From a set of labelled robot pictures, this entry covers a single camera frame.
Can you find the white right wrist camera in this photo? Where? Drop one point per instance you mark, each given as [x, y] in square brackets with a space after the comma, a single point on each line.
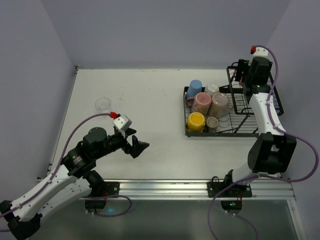
[258, 51]

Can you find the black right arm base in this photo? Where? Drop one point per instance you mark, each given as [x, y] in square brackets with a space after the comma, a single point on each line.
[237, 192]

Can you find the white ceramic cup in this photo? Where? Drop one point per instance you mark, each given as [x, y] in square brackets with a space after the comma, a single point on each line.
[211, 89]

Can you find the salmon polka dot mug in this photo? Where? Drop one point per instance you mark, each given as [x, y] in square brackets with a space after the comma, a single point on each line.
[239, 76]

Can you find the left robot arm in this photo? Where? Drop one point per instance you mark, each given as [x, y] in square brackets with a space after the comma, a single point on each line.
[73, 178]

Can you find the pink smiley face mug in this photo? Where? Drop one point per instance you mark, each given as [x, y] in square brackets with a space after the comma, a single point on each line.
[199, 103]

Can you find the aluminium mounting rail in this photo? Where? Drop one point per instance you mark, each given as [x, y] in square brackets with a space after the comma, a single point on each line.
[151, 189]

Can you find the yellow ceramic mug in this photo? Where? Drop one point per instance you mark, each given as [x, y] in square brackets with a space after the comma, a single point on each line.
[196, 122]

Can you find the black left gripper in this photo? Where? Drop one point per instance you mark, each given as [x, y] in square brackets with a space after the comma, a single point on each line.
[131, 144]

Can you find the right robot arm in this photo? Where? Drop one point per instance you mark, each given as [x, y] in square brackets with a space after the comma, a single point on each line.
[272, 151]

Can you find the light blue plastic cup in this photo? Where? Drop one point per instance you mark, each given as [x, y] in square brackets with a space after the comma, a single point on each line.
[194, 88]

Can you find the small speckled glass cup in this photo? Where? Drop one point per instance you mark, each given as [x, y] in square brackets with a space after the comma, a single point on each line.
[211, 124]

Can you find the clear faceted glass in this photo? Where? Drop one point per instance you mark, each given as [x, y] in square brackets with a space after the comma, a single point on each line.
[103, 105]

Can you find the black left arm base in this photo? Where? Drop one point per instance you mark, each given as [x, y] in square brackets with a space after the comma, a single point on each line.
[96, 200]

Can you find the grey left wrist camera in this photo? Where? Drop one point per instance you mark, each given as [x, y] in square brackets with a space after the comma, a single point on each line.
[120, 122]

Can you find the black two-tier dish rack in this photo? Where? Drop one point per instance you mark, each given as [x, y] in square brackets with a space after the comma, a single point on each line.
[245, 120]

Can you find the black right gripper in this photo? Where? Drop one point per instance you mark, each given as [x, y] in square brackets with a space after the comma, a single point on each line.
[240, 71]

